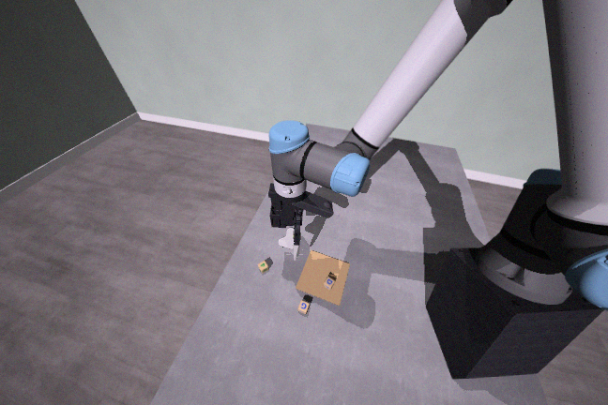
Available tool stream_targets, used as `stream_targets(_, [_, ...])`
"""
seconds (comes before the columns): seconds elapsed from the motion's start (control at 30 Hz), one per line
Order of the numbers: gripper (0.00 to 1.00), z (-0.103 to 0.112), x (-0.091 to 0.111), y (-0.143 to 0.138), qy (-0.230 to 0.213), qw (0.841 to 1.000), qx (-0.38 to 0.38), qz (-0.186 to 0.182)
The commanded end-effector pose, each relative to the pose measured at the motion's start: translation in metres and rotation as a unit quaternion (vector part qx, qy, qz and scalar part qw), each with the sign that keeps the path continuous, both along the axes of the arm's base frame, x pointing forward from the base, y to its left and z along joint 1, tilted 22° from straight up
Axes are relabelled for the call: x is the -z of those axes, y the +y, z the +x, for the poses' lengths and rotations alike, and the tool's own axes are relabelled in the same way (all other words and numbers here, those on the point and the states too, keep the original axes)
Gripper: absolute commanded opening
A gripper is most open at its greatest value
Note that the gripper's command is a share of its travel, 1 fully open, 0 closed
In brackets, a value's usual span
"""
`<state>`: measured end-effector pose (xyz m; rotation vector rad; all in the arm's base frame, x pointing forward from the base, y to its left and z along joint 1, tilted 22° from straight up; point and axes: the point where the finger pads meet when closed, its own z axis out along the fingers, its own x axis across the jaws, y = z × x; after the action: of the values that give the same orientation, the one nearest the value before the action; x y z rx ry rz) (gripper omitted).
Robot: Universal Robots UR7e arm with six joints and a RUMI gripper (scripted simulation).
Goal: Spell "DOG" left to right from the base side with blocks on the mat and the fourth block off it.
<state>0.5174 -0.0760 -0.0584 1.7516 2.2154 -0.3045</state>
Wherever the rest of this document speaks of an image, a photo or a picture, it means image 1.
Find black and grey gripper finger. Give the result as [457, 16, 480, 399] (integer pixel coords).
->
[278, 221, 300, 261]

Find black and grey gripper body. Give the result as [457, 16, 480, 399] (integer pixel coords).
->
[268, 183, 305, 228]

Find peach flat mat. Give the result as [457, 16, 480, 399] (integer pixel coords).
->
[296, 250, 350, 306]

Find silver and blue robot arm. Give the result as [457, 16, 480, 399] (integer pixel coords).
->
[269, 0, 608, 311]

